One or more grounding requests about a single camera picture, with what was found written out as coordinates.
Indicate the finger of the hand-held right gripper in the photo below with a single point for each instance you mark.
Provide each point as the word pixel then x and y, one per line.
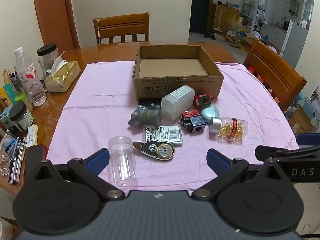
pixel 265 152
pixel 308 139

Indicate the wooden cabinet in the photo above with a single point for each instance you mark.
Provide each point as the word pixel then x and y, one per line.
pixel 226 17

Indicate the wooden chair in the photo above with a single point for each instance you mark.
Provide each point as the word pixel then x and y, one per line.
pixel 122 27
pixel 272 72

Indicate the wall water heater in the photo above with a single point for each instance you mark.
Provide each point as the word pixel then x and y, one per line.
pixel 294 6

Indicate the red and green toy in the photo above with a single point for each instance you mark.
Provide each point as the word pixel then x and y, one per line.
pixel 203 100

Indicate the teal oval case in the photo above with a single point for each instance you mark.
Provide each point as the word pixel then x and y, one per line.
pixel 210 112

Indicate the dark jar black lid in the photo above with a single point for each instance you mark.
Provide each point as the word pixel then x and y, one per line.
pixel 21 116

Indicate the clear labelled card case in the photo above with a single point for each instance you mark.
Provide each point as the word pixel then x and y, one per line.
pixel 165 133

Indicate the gold tissue pack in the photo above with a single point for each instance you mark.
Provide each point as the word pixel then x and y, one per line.
pixel 63 76

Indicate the blue small box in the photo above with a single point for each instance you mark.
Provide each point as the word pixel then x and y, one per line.
pixel 6 120

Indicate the pink table cloth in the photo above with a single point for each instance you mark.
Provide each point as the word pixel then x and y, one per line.
pixel 100 110

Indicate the clear plastic jar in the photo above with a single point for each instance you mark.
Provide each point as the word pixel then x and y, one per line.
pixel 122 160

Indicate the brown cardboard carton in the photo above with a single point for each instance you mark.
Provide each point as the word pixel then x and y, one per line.
pixel 252 38

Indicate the correction tape dispenser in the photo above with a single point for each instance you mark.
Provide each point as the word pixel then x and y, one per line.
pixel 155 150

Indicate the black flat plate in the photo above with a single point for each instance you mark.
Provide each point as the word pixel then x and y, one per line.
pixel 150 103

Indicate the golden capsule bottle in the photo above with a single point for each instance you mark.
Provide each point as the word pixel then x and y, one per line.
pixel 231 128

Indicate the clear jar black lid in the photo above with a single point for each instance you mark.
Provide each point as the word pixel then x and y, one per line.
pixel 47 55

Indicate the white refrigerator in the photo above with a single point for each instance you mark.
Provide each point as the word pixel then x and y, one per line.
pixel 296 42

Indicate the red snack packets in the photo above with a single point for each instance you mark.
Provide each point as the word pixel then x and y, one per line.
pixel 260 77

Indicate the cardboard box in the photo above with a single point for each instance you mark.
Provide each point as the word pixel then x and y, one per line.
pixel 175 85

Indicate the black cube toy red caps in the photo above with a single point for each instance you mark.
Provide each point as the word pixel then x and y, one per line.
pixel 193 123

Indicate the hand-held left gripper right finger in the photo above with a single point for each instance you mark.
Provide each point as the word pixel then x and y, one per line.
pixel 217 161

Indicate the green cup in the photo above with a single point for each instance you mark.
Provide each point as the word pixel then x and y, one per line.
pixel 22 98

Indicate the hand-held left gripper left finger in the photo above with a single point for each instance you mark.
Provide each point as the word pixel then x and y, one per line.
pixel 97 160

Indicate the clear water bottle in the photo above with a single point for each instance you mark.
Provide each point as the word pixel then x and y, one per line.
pixel 30 77

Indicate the bundle of pens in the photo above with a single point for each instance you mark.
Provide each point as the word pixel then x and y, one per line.
pixel 16 160

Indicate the pen holder with pens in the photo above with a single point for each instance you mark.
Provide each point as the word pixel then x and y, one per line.
pixel 12 78

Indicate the grey toy dog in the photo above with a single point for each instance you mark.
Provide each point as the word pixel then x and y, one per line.
pixel 145 116

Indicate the wooden door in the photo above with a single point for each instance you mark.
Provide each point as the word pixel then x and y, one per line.
pixel 53 17

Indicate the white plastic bottle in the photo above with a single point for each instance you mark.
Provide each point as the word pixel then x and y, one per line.
pixel 176 102

